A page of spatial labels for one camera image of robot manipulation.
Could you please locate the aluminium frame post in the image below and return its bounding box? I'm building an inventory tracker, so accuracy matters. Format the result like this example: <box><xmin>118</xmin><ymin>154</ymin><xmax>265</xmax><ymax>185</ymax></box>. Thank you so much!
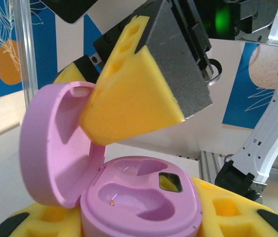
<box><xmin>12</xmin><ymin>0</ymin><xmax>39</xmax><ymax>107</ymax></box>

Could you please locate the wide aluminium base rail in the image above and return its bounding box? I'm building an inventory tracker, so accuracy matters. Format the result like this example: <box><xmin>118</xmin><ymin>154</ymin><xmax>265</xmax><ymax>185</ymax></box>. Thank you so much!
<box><xmin>200</xmin><ymin>150</ymin><xmax>234</xmax><ymax>183</ymax></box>

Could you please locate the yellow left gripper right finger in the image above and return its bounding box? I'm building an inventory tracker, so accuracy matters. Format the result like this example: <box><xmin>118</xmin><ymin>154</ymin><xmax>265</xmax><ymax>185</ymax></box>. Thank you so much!
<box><xmin>190</xmin><ymin>176</ymin><xmax>278</xmax><ymax>237</ymax></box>

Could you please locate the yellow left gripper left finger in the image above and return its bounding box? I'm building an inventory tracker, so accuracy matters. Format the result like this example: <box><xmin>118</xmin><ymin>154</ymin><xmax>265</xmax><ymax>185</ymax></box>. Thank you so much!
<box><xmin>0</xmin><ymin>198</ymin><xmax>83</xmax><ymax>237</ymax></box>

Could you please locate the blue poster beige circle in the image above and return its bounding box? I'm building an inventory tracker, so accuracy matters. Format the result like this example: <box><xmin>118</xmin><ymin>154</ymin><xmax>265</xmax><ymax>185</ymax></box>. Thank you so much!
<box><xmin>222</xmin><ymin>43</ymin><xmax>278</xmax><ymax>130</ymax></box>

